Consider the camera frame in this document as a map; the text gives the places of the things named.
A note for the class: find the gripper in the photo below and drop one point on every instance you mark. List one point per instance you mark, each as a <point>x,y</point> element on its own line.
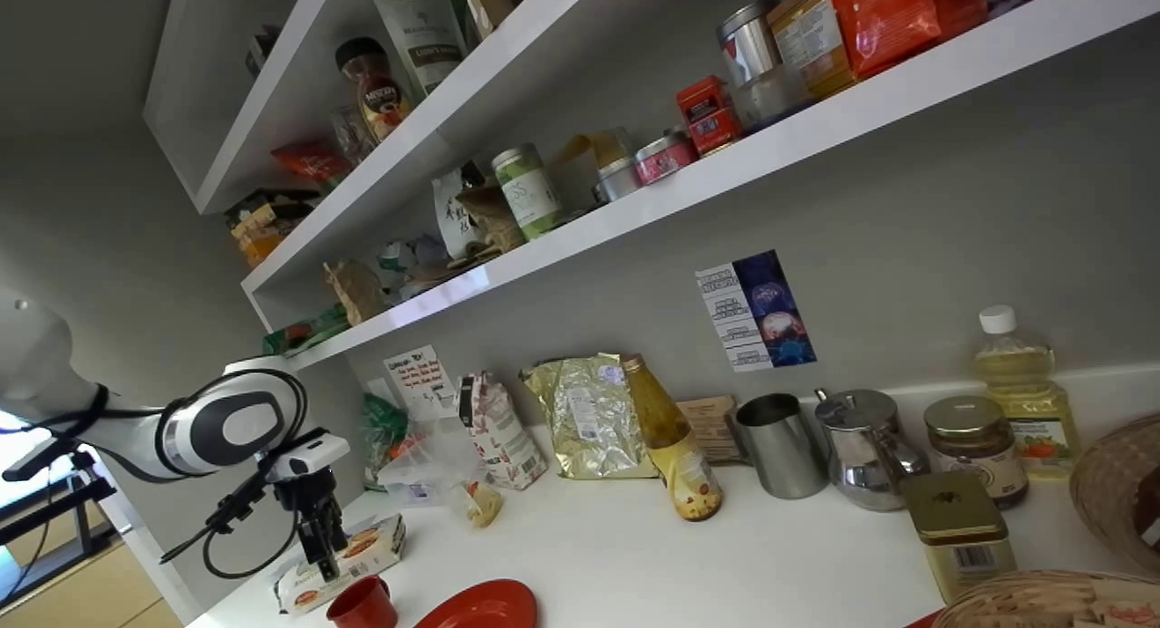
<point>310,495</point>

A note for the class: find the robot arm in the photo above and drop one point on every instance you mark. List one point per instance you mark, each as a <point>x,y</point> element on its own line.
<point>222,424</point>

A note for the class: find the orange cup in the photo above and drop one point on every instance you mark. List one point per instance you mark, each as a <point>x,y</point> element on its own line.
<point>362,605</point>

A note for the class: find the orange plate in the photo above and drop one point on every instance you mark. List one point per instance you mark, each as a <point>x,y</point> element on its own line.
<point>485,607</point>

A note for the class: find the steel cup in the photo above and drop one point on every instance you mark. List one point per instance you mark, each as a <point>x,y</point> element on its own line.
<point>784,451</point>

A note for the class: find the white cracker box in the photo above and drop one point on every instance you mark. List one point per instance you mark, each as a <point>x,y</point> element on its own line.
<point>372,548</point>

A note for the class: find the clear plastic container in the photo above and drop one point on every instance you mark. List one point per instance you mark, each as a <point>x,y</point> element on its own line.
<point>426,469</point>

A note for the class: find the green plastic bag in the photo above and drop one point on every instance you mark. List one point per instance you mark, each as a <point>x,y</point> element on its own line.
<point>382,433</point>

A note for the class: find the small yellow food packet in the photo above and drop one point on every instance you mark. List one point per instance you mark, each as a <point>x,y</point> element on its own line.
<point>485,504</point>

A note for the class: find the handwritten paper note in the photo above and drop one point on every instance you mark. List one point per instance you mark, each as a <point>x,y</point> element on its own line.
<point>419,381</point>

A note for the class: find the white red patterned bag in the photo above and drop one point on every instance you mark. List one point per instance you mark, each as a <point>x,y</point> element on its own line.
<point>503,438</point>

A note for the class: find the green packet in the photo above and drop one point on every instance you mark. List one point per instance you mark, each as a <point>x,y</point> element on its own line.
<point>304,333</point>

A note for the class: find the small brown paper bag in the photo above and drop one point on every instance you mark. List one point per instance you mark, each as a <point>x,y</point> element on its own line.
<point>355,293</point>

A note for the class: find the black stand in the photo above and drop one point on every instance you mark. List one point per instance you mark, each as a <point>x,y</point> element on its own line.
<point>54,506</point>

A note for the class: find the gold foil bag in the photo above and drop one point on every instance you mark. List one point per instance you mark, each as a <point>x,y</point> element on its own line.
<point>589,420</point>

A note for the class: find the heap of plastic bags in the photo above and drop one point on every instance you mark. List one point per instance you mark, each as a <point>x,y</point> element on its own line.
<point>426,261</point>

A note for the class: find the heap of yellow black packets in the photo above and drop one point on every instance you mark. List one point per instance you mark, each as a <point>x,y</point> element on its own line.
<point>265,225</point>

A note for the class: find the white bag with black print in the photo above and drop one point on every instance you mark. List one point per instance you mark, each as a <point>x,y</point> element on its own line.
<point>451,216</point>

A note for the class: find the yellow sauce bottle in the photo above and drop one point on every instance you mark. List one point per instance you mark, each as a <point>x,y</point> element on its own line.
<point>680,456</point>

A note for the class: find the crumpled brown paper bag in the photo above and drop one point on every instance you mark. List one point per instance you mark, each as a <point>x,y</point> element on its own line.
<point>497,218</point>

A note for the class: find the red snack packet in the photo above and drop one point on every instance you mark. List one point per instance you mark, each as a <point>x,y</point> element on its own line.
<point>313,164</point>

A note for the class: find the brown paper packet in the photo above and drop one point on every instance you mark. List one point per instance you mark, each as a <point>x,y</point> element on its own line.
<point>711,429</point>

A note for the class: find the green and white canister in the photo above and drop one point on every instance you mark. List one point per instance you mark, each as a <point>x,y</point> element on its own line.
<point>528,193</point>

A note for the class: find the small clear glass jar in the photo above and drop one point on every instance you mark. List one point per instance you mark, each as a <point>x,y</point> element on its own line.
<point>352,134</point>

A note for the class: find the yellow paper bag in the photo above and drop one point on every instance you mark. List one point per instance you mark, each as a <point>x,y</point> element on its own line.
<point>580,170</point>

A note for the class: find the coffee jar with black lid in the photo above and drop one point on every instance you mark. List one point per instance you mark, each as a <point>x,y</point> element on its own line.
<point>376,89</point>

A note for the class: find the round silver tin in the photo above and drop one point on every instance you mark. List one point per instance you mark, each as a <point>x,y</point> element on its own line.
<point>619,180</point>

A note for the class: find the blue and white poster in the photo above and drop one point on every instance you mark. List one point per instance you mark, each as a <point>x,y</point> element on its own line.
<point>757,313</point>

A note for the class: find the white coffee bag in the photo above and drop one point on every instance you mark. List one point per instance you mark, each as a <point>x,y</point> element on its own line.
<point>424,43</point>

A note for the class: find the round pink tin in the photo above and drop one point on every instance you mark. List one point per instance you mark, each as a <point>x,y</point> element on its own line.
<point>664,159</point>

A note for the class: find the steel teapot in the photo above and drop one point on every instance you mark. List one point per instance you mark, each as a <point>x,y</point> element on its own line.
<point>865,456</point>

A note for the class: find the red tea tin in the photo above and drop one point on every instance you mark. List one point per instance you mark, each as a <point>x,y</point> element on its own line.
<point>709,116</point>

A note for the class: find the gold square tin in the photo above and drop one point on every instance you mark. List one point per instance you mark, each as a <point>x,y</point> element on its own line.
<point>965,537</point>

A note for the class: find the steel canister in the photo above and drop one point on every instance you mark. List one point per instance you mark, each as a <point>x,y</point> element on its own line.
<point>750,43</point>

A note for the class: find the glass jar with gold lid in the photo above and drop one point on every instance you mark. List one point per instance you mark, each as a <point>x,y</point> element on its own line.
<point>983,451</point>

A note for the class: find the yellow cardboard box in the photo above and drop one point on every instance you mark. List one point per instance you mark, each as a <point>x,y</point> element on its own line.
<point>811,39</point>

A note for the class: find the cooking oil bottle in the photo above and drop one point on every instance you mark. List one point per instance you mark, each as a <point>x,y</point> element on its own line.
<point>1029,401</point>

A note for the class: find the wicker basket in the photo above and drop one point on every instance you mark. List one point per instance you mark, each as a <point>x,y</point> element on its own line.
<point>1124,492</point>
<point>1042,603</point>

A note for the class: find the orange foil packet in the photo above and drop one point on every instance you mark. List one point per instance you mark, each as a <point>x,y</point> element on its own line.
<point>884,21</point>

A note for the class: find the white wall shelf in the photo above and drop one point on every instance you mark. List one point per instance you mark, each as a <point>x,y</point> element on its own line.
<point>689,188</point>

